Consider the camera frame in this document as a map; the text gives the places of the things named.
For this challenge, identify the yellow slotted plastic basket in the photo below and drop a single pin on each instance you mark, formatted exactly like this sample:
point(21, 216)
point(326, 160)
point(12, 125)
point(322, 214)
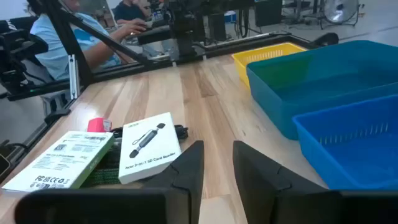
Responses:
point(241, 67)

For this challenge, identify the blue slotted plastic basket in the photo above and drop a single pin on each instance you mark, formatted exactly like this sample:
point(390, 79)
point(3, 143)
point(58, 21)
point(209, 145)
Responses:
point(311, 149)

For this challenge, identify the person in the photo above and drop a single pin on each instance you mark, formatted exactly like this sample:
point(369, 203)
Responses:
point(56, 46)
point(129, 12)

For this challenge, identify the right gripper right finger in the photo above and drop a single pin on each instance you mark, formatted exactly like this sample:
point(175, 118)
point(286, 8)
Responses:
point(258, 180)

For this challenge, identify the teal plastic bin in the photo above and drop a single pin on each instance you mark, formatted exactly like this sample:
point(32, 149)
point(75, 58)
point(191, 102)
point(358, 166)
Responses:
point(280, 102)

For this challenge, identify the black machine on stand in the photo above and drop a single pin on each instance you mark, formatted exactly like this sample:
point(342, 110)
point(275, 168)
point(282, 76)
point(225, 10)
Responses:
point(18, 46)

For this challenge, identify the small red packet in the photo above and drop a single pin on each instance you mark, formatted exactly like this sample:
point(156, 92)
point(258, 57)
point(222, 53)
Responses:
point(96, 125)

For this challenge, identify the white card reader box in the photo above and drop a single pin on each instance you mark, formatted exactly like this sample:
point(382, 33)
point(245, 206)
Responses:
point(149, 161)

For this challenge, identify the silver aluminium bracket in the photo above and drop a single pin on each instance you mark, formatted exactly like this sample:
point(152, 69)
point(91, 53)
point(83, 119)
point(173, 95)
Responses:
point(73, 77)

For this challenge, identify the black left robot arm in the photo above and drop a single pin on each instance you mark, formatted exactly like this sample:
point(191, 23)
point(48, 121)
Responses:
point(185, 31)

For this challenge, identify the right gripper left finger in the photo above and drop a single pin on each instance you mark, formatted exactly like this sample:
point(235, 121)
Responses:
point(183, 174)

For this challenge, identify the black equipment case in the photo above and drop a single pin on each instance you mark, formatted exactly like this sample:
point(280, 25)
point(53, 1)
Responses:
point(269, 12)

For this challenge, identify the metal floor fan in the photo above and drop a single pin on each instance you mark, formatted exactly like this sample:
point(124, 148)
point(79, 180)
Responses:
point(339, 11)

